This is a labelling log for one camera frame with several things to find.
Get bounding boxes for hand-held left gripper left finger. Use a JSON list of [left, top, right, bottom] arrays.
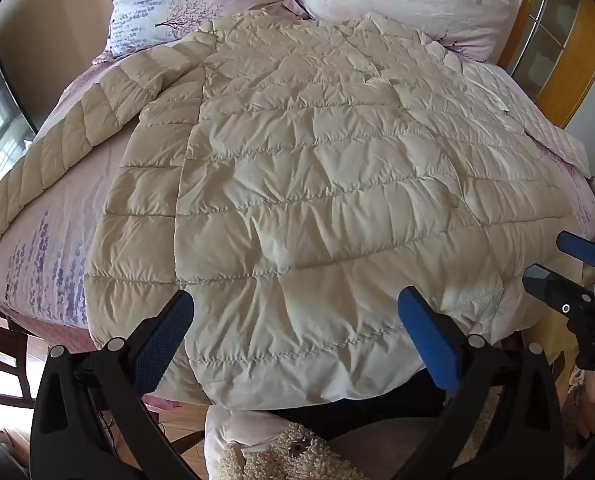
[[30, 290, 201, 480]]

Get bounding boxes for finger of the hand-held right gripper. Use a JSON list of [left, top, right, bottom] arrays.
[[522, 265, 595, 342], [556, 231, 595, 267]]

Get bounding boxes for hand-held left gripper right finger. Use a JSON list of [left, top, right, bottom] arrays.
[[397, 286, 574, 480]]

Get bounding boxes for cream quilted down jacket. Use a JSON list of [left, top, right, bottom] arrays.
[[0, 10, 591, 409]]

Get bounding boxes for dark pants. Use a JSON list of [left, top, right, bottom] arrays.
[[264, 372, 451, 443]]

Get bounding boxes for pink floral bed sheet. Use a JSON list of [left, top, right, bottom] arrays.
[[0, 50, 595, 411]]

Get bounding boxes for dark wooden chair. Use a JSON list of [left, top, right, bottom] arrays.
[[0, 310, 34, 403]]

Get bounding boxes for fluffy cream sweater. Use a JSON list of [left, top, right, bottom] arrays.
[[204, 404, 488, 480]]

